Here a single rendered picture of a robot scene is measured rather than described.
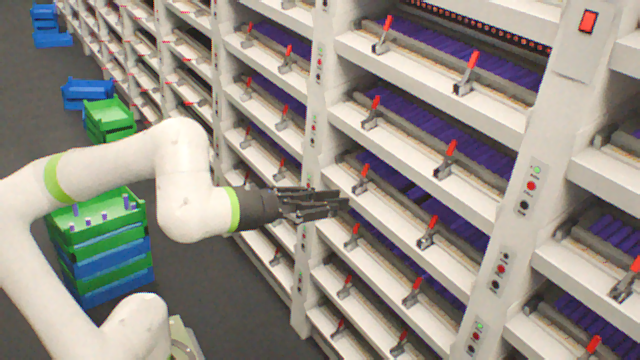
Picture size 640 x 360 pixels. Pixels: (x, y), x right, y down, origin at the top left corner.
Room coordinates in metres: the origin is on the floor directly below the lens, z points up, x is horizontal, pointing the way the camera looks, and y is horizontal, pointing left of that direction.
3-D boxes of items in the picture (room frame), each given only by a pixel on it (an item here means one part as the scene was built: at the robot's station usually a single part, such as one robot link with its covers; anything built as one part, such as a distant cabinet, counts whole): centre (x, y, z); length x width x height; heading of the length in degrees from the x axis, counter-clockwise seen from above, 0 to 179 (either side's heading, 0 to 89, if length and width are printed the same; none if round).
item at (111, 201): (1.50, 0.85, 0.36); 0.30 x 0.20 x 0.08; 136
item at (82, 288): (1.50, 0.85, 0.12); 0.30 x 0.20 x 0.08; 136
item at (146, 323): (0.85, 0.43, 0.48); 0.16 x 0.13 x 0.19; 162
